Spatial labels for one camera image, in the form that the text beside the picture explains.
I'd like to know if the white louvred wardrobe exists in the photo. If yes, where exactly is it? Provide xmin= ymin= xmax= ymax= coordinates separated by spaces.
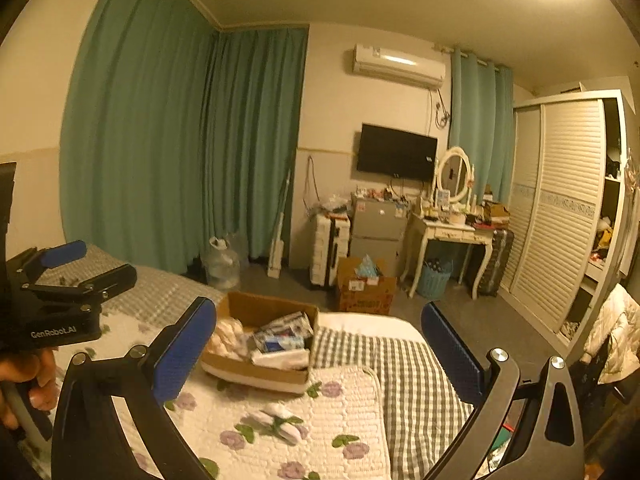
xmin=497 ymin=89 xmax=640 ymax=348

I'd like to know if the clear water jug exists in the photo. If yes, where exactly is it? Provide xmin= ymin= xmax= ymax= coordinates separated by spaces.
xmin=202 ymin=236 xmax=241 ymax=291

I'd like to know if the white suitcase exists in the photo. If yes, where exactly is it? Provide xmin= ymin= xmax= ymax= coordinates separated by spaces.
xmin=310 ymin=212 xmax=351 ymax=288

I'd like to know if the dark garment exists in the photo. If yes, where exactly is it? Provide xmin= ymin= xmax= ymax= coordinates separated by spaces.
xmin=570 ymin=355 xmax=626 ymax=411

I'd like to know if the brown boxes stack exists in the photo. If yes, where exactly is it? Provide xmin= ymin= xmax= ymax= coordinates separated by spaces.
xmin=480 ymin=200 xmax=511 ymax=226

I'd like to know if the grey mini fridge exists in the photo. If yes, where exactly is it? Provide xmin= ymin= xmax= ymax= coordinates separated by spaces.
xmin=348 ymin=195 xmax=407 ymax=266

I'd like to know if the white air conditioner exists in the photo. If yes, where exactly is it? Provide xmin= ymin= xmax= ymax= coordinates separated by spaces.
xmin=352 ymin=44 xmax=447 ymax=88

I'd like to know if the printed cardboard box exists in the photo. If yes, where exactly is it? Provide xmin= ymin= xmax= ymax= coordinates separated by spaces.
xmin=336 ymin=255 xmax=398 ymax=316

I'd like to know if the blue white packet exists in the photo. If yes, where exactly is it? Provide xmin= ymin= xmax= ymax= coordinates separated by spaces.
xmin=265 ymin=337 xmax=306 ymax=354

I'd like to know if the floral quilted mat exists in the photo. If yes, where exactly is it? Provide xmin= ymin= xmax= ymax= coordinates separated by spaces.
xmin=65 ymin=310 xmax=391 ymax=480

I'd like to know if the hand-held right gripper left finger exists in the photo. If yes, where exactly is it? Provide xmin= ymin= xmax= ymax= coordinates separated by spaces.
xmin=50 ymin=296 xmax=218 ymax=480

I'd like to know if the dark suitcase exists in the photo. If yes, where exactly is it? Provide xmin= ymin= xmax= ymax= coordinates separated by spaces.
xmin=472 ymin=227 xmax=516 ymax=298

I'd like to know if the white mattress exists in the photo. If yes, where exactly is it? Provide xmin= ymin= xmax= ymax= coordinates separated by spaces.
xmin=317 ymin=312 xmax=426 ymax=342

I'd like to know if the blue plastic basket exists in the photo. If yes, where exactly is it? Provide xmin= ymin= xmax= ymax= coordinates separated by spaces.
xmin=415 ymin=257 xmax=453 ymax=299

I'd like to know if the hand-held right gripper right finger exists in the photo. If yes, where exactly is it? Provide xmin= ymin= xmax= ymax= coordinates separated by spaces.
xmin=421 ymin=301 xmax=588 ymax=480

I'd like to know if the white dressing table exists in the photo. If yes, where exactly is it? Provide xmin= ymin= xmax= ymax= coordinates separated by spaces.
xmin=400 ymin=210 xmax=496 ymax=300

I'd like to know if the black wall television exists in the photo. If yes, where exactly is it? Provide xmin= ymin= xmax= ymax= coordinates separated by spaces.
xmin=356 ymin=123 xmax=439 ymax=181

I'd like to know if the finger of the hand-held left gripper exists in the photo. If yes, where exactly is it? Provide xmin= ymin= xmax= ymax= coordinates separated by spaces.
xmin=35 ymin=240 xmax=88 ymax=273
xmin=22 ymin=262 xmax=138 ymax=308

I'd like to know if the white sock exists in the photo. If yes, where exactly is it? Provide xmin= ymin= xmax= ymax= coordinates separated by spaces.
xmin=272 ymin=422 xmax=309 ymax=445
xmin=246 ymin=403 xmax=302 ymax=427

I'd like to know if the teal curtain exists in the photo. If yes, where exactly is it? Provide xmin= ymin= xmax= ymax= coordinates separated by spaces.
xmin=197 ymin=27 xmax=310 ymax=263
xmin=59 ymin=0 xmax=221 ymax=273
xmin=447 ymin=47 xmax=515 ymax=206

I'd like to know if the dark printed packet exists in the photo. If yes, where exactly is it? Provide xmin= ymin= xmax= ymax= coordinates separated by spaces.
xmin=252 ymin=311 xmax=315 ymax=353

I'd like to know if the white plastic packet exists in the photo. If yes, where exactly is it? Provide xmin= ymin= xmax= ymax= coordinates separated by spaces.
xmin=250 ymin=347 xmax=311 ymax=372

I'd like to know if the oval white mirror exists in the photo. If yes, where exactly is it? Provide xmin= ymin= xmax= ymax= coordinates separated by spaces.
xmin=434 ymin=146 xmax=473 ymax=205

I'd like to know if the person's left hand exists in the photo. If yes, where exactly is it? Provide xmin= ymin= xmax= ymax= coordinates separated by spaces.
xmin=0 ymin=347 xmax=58 ymax=431

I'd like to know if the pink soft cloth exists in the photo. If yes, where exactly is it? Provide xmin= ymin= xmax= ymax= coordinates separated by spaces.
xmin=207 ymin=317 xmax=252 ymax=361

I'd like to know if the white padded jacket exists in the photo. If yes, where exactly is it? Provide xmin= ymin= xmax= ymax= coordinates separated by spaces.
xmin=582 ymin=282 xmax=640 ymax=386

